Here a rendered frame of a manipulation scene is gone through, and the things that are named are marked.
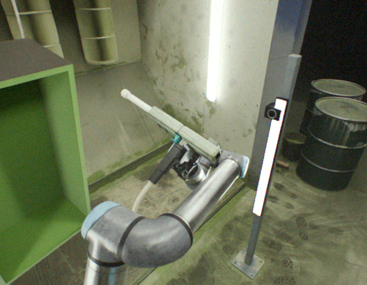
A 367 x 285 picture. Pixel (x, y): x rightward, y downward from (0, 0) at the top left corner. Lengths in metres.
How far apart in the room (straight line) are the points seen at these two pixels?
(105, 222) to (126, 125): 2.45
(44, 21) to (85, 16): 0.39
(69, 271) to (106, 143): 1.29
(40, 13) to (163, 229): 2.05
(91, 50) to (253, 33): 1.48
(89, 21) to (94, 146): 1.21
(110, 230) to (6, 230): 1.52
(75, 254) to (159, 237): 1.84
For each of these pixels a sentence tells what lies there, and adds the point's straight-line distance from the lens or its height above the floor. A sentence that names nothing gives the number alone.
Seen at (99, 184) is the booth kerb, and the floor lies 0.11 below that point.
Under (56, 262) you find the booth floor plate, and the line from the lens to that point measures 2.45.
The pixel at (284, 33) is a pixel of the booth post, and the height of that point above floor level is 1.61.
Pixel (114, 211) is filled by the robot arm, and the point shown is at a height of 1.44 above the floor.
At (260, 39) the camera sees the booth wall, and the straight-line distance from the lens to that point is 2.33.
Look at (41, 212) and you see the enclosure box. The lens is 2.16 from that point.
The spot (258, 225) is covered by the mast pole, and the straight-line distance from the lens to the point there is 1.94.
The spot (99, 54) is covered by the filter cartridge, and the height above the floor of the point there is 1.35.
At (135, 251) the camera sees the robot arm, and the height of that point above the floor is 1.41.
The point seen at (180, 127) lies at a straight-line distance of 0.85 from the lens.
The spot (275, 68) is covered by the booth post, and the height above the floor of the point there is 1.33.
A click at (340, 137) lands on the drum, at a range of 2.84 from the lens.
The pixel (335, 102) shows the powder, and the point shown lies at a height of 0.86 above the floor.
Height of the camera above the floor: 1.93
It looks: 32 degrees down
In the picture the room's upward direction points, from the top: straight up
